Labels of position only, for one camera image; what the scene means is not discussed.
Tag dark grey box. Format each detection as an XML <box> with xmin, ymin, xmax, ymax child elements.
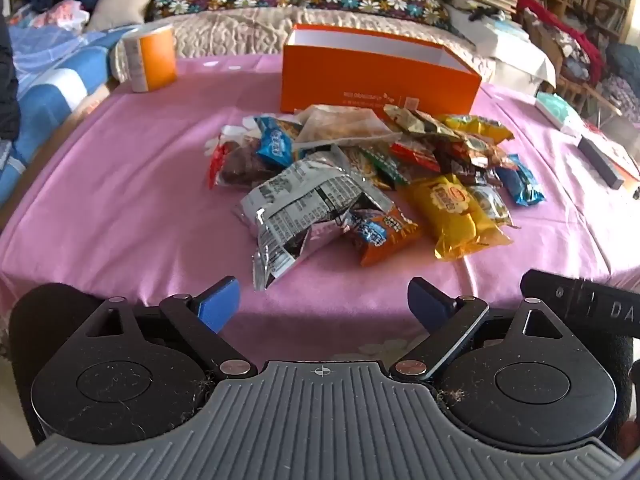
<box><xmin>577</xmin><ymin>136</ymin><xmax>627</xmax><ymax>191</ymax></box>

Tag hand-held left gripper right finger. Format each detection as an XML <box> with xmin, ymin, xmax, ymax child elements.
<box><xmin>392</xmin><ymin>276</ymin><xmax>567</xmax><ymax>381</ymax></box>

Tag dark cloth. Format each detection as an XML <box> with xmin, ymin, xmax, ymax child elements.
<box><xmin>0</xmin><ymin>10</ymin><xmax>22</xmax><ymax>143</ymax></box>

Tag orange cardboard box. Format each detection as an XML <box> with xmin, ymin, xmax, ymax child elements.
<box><xmin>280</xmin><ymin>24</ymin><xmax>482</xmax><ymax>115</ymax></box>

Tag pink floral cloth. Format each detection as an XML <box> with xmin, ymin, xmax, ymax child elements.
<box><xmin>30</xmin><ymin>0</ymin><xmax>91</xmax><ymax>31</ymax></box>

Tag green snack packet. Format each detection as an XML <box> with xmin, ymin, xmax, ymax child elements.
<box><xmin>360</xmin><ymin>147</ymin><xmax>408</xmax><ymax>190</ymax></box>

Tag pink tablecloth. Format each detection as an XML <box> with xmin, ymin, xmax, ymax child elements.
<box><xmin>0</xmin><ymin>52</ymin><xmax>640</xmax><ymax>361</ymax></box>

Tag yellow white snack packet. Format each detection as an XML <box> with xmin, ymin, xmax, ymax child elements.
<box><xmin>467</xmin><ymin>185</ymin><xmax>515</xmax><ymax>227</ymax></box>

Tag cream quilted sofa cover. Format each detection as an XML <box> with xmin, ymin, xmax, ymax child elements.
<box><xmin>112</xmin><ymin>7</ymin><xmax>496</xmax><ymax>86</ymax></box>

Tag small blue snack packet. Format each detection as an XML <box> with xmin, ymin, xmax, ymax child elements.
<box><xmin>495</xmin><ymin>155</ymin><xmax>546</xmax><ymax>207</ymax></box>

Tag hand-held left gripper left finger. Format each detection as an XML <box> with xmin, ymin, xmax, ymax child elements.
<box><xmin>84</xmin><ymin>276</ymin><xmax>259</xmax><ymax>381</ymax></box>

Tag red cloth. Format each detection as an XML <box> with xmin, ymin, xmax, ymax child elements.
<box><xmin>517</xmin><ymin>0</ymin><xmax>608</xmax><ymax>86</ymax></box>

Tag orange white paper cup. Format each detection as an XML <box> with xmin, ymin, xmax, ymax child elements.
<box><xmin>120</xmin><ymin>22</ymin><xmax>178</xmax><ymax>93</ymax></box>

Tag blue cookie packet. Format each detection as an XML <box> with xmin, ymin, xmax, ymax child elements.
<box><xmin>252</xmin><ymin>116</ymin><xmax>306</xmax><ymax>168</ymax></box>

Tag translucent white snack bag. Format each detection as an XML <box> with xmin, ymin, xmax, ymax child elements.
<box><xmin>295</xmin><ymin>105</ymin><xmax>401</xmax><ymax>148</ymax></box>

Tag white box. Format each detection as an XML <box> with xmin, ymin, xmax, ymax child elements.
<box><xmin>445</xmin><ymin>10</ymin><xmax>558</xmax><ymax>88</ymax></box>

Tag orange snack packet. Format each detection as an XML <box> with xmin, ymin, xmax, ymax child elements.
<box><xmin>345</xmin><ymin>205</ymin><xmax>423</xmax><ymax>267</ymax></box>

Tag dark brown snack packet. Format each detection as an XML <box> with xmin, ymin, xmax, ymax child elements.
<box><xmin>442</xmin><ymin>152</ymin><xmax>498</xmax><ymax>187</ymax></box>

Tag large yellow snack packet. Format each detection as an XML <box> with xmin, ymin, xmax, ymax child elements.
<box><xmin>400</xmin><ymin>175</ymin><xmax>513</xmax><ymax>261</ymax></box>

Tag white red book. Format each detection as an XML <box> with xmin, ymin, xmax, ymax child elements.
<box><xmin>582</xmin><ymin>122</ymin><xmax>640</xmax><ymax>181</ymax></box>

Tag red snack packet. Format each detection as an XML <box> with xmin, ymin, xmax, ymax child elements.
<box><xmin>390</xmin><ymin>140</ymin><xmax>442</xmax><ymax>172</ymax></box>

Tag blue striped blanket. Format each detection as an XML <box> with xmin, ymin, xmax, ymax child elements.
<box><xmin>0</xmin><ymin>25</ymin><xmax>131</xmax><ymax>211</ymax></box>

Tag red date packet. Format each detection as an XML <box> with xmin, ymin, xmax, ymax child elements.
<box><xmin>207</xmin><ymin>137</ymin><xmax>281</xmax><ymax>190</ymax></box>

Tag teal white tissue pack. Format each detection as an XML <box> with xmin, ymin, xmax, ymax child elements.
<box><xmin>536</xmin><ymin>91</ymin><xmax>585</xmax><ymax>137</ymax></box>

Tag silver snack bag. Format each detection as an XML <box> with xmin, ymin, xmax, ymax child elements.
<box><xmin>235</xmin><ymin>147</ymin><xmax>396</xmax><ymax>292</ymax></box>

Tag olive brown snack packet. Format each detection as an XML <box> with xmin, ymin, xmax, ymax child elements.
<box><xmin>384</xmin><ymin>105</ymin><xmax>458</xmax><ymax>141</ymax></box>

